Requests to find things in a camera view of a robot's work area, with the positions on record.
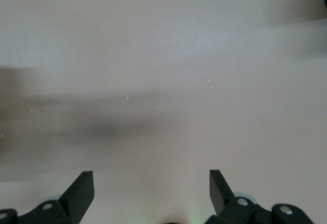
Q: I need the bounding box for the brown table cover sheet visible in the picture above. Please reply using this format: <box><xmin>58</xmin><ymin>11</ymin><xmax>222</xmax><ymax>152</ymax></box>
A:
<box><xmin>0</xmin><ymin>0</ymin><xmax>327</xmax><ymax>224</ymax></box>

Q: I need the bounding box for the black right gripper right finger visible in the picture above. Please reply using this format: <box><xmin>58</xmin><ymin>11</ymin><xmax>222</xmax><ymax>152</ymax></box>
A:
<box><xmin>205</xmin><ymin>169</ymin><xmax>314</xmax><ymax>224</ymax></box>

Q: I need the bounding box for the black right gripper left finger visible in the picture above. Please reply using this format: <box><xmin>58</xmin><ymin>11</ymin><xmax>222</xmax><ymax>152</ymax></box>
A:
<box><xmin>0</xmin><ymin>170</ymin><xmax>95</xmax><ymax>224</ymax></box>

